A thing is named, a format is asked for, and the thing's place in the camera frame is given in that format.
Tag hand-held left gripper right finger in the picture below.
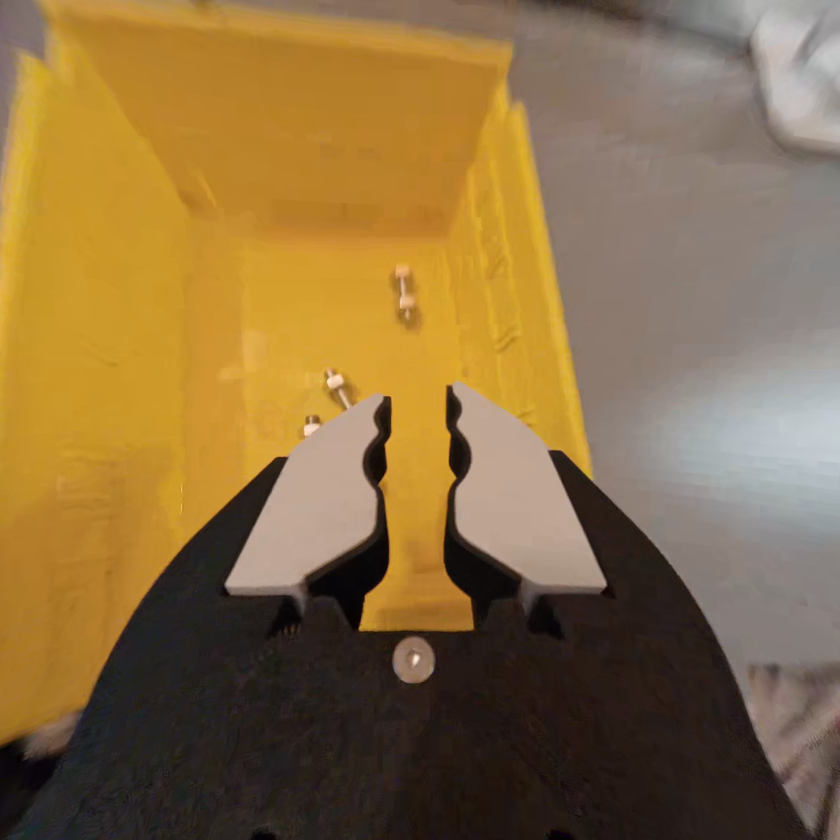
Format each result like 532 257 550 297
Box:
446 382 608 624

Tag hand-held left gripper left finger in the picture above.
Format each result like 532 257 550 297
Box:
225 394 392 631

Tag yellow plastic box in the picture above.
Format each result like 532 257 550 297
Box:
0 0 595 746

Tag light desk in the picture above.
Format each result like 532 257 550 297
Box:
0 0 840 683

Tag patterned fabric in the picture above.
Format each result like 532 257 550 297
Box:
745 663 840 840

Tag white cloth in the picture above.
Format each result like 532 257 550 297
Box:
748 0 840 156

